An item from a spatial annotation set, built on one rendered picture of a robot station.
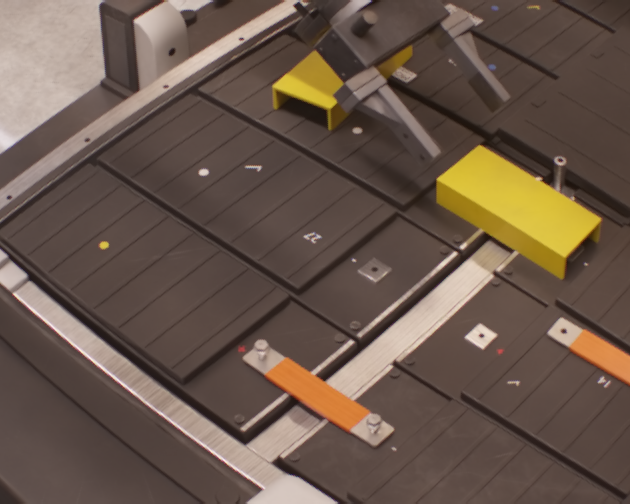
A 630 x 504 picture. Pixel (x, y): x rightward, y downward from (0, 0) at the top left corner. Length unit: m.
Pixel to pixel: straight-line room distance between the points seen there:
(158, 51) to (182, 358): 0.51
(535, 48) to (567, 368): 0.48
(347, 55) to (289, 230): 0.17
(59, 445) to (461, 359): 0.38
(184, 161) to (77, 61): 1.92
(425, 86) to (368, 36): 0.21
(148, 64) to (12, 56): 1.76
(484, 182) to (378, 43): 0.17
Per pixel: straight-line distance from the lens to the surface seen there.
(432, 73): 1.58
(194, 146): 1.49
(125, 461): 1.09
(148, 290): 1.35
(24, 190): 1.50
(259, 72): 1.58
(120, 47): 1.74
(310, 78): 1.51
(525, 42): 1.64
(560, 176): 1.45
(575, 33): 1.67
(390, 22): 1.38
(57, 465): 1.10
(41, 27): 3.54
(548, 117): 1.52
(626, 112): 1.55
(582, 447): 1.22
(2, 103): 3.30
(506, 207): 1.39
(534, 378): 1.27
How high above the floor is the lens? 1.96
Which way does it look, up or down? 44 degrees down
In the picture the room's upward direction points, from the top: 3 degrees counter-clockwise
